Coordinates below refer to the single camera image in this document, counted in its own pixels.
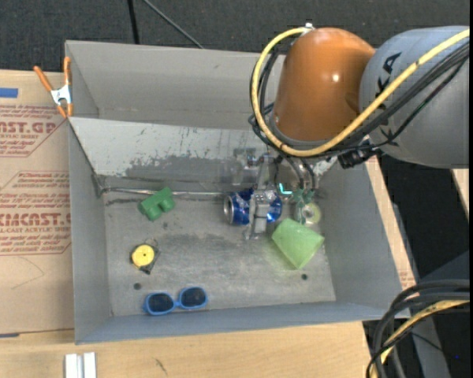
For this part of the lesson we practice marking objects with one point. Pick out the yellow round tape measure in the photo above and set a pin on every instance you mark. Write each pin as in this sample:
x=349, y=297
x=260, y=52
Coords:
x=142, y=255

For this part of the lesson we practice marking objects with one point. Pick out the green toy brick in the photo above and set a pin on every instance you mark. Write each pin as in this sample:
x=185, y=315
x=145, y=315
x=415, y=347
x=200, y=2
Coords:
x=155, y=206

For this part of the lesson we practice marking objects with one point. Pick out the grey metal bin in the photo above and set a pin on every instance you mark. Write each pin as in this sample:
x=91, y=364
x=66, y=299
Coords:
x=205, y=258

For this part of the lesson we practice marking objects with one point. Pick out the black cylinder on white bracket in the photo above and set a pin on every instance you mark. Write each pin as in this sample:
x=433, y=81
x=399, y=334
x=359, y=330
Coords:
x=354, y=158

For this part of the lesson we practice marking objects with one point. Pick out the pale yellow tape roll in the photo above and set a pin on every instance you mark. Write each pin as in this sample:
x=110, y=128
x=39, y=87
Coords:
x=310, y=213

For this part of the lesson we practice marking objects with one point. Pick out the blue drink can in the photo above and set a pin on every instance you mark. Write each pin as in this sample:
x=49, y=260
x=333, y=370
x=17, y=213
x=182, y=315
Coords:
x=236, y=211

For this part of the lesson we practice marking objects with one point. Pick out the pale green plastic cup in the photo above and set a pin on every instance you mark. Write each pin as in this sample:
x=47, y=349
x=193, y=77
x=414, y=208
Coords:
x=297, y=244

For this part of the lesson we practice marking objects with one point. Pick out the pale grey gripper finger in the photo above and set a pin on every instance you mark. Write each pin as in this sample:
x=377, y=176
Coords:
x=249, y=227
x=261, y=217

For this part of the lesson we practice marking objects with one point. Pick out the blue sunglasses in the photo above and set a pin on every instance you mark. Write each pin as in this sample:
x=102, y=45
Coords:
x=160, y=303

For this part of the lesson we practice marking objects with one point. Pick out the brown cardboard board, red print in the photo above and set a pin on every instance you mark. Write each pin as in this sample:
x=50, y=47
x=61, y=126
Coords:
x=31, y=250

